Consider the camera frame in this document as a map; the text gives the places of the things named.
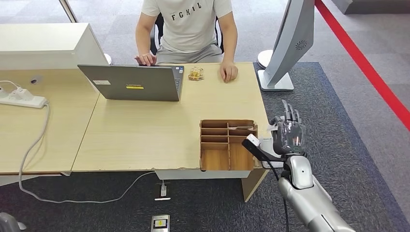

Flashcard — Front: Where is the person's right hand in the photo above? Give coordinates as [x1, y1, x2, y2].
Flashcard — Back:
[134, 53, 158, 67]

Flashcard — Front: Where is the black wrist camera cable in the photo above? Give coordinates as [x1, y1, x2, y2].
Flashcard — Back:
[265, 160, 290, 232]

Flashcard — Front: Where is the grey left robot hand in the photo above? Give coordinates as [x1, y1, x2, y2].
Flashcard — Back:
[0, 212, 27, 232]

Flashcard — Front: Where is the white desk crossbeam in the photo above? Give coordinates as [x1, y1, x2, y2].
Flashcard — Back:
[155, 169, 251, 181]

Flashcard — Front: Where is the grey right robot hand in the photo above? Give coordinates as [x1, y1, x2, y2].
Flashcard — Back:
[269, 100, 307, 157]

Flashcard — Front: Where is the white charger plug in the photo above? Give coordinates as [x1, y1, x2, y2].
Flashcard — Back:
[12, 87, 33, 101]

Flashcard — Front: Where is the thin white charger cable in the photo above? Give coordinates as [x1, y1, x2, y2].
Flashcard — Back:
[0, 80, 21, 91]

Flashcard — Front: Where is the white desk partition box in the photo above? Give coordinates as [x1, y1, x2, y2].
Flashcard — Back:
[0, 22, 110, 71]

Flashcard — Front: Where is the white power strip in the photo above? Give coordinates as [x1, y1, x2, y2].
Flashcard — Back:
[0, 88, 49, 110]

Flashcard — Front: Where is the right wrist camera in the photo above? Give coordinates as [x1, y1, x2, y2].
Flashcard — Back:
[242, 133, 286, 162]

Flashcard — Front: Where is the person's left hand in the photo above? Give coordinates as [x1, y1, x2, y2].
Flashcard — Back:
[219, 60, 239, 83]

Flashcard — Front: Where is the wooden desk leg panel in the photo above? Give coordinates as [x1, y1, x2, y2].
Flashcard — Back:
[241, 169, 269, 203]

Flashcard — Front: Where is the wooden compartment organizer box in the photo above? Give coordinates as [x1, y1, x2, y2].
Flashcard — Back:
[200, 119, 259, 172]

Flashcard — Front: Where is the red floor tape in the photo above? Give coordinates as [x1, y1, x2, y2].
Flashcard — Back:
[314, 0, 410, 132]

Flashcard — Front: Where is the floor socket with plug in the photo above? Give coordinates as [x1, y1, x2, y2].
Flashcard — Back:
[154, 181, 172, 202]

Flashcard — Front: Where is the grey laptop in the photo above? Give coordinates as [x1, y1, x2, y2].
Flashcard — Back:
[77, 64, 186, 102]

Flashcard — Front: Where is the silver standing display screen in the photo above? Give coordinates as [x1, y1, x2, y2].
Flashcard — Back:
[257, 0, 316, 92]

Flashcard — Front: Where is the slanted silver pole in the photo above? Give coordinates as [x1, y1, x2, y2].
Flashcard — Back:
[59, 0, 78, 24]

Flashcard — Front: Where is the silver floor socket plate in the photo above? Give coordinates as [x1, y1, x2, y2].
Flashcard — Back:
[150, 214, 170, 232]

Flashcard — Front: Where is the black office chair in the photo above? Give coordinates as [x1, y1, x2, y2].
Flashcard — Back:
[149, 13, 225, 56]

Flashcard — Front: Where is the person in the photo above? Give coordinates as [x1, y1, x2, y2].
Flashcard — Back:
[134, 0, 239, 83]

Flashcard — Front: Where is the grey power strip cable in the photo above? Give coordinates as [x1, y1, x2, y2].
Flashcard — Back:
[18, 102, 157, 204]

